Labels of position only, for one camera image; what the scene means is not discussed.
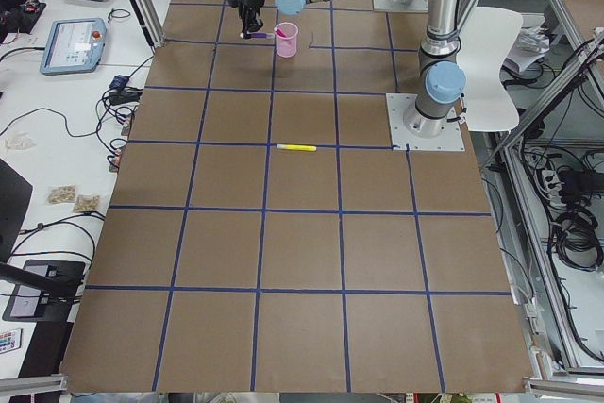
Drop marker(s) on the black monitor stand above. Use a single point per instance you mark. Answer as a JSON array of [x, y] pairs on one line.
[[44, 290]]

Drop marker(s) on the white plastic chair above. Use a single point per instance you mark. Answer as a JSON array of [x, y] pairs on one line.
[[486, 39]]

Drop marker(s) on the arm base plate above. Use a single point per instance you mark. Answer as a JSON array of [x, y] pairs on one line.
[[411, 132]]

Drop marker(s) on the purple marker pen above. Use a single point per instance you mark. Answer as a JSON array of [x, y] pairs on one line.
[[257, 36]]

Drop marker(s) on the yellow marker pen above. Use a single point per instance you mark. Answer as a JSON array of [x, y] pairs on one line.
[[296, 147]]

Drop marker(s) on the black power brick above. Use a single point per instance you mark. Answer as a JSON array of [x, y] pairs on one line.
[[126, 95]]

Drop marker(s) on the bag of small parts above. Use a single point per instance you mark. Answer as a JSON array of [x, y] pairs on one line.
[[61, 194]]

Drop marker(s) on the colourful remote control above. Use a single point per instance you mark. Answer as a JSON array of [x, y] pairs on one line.
[[11, 340]]

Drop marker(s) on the near teach pendant tablet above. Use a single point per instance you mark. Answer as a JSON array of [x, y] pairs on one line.
[[73, 46]]

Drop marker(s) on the pink mesh cup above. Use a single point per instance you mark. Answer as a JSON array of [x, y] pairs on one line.
[[287, 48]]

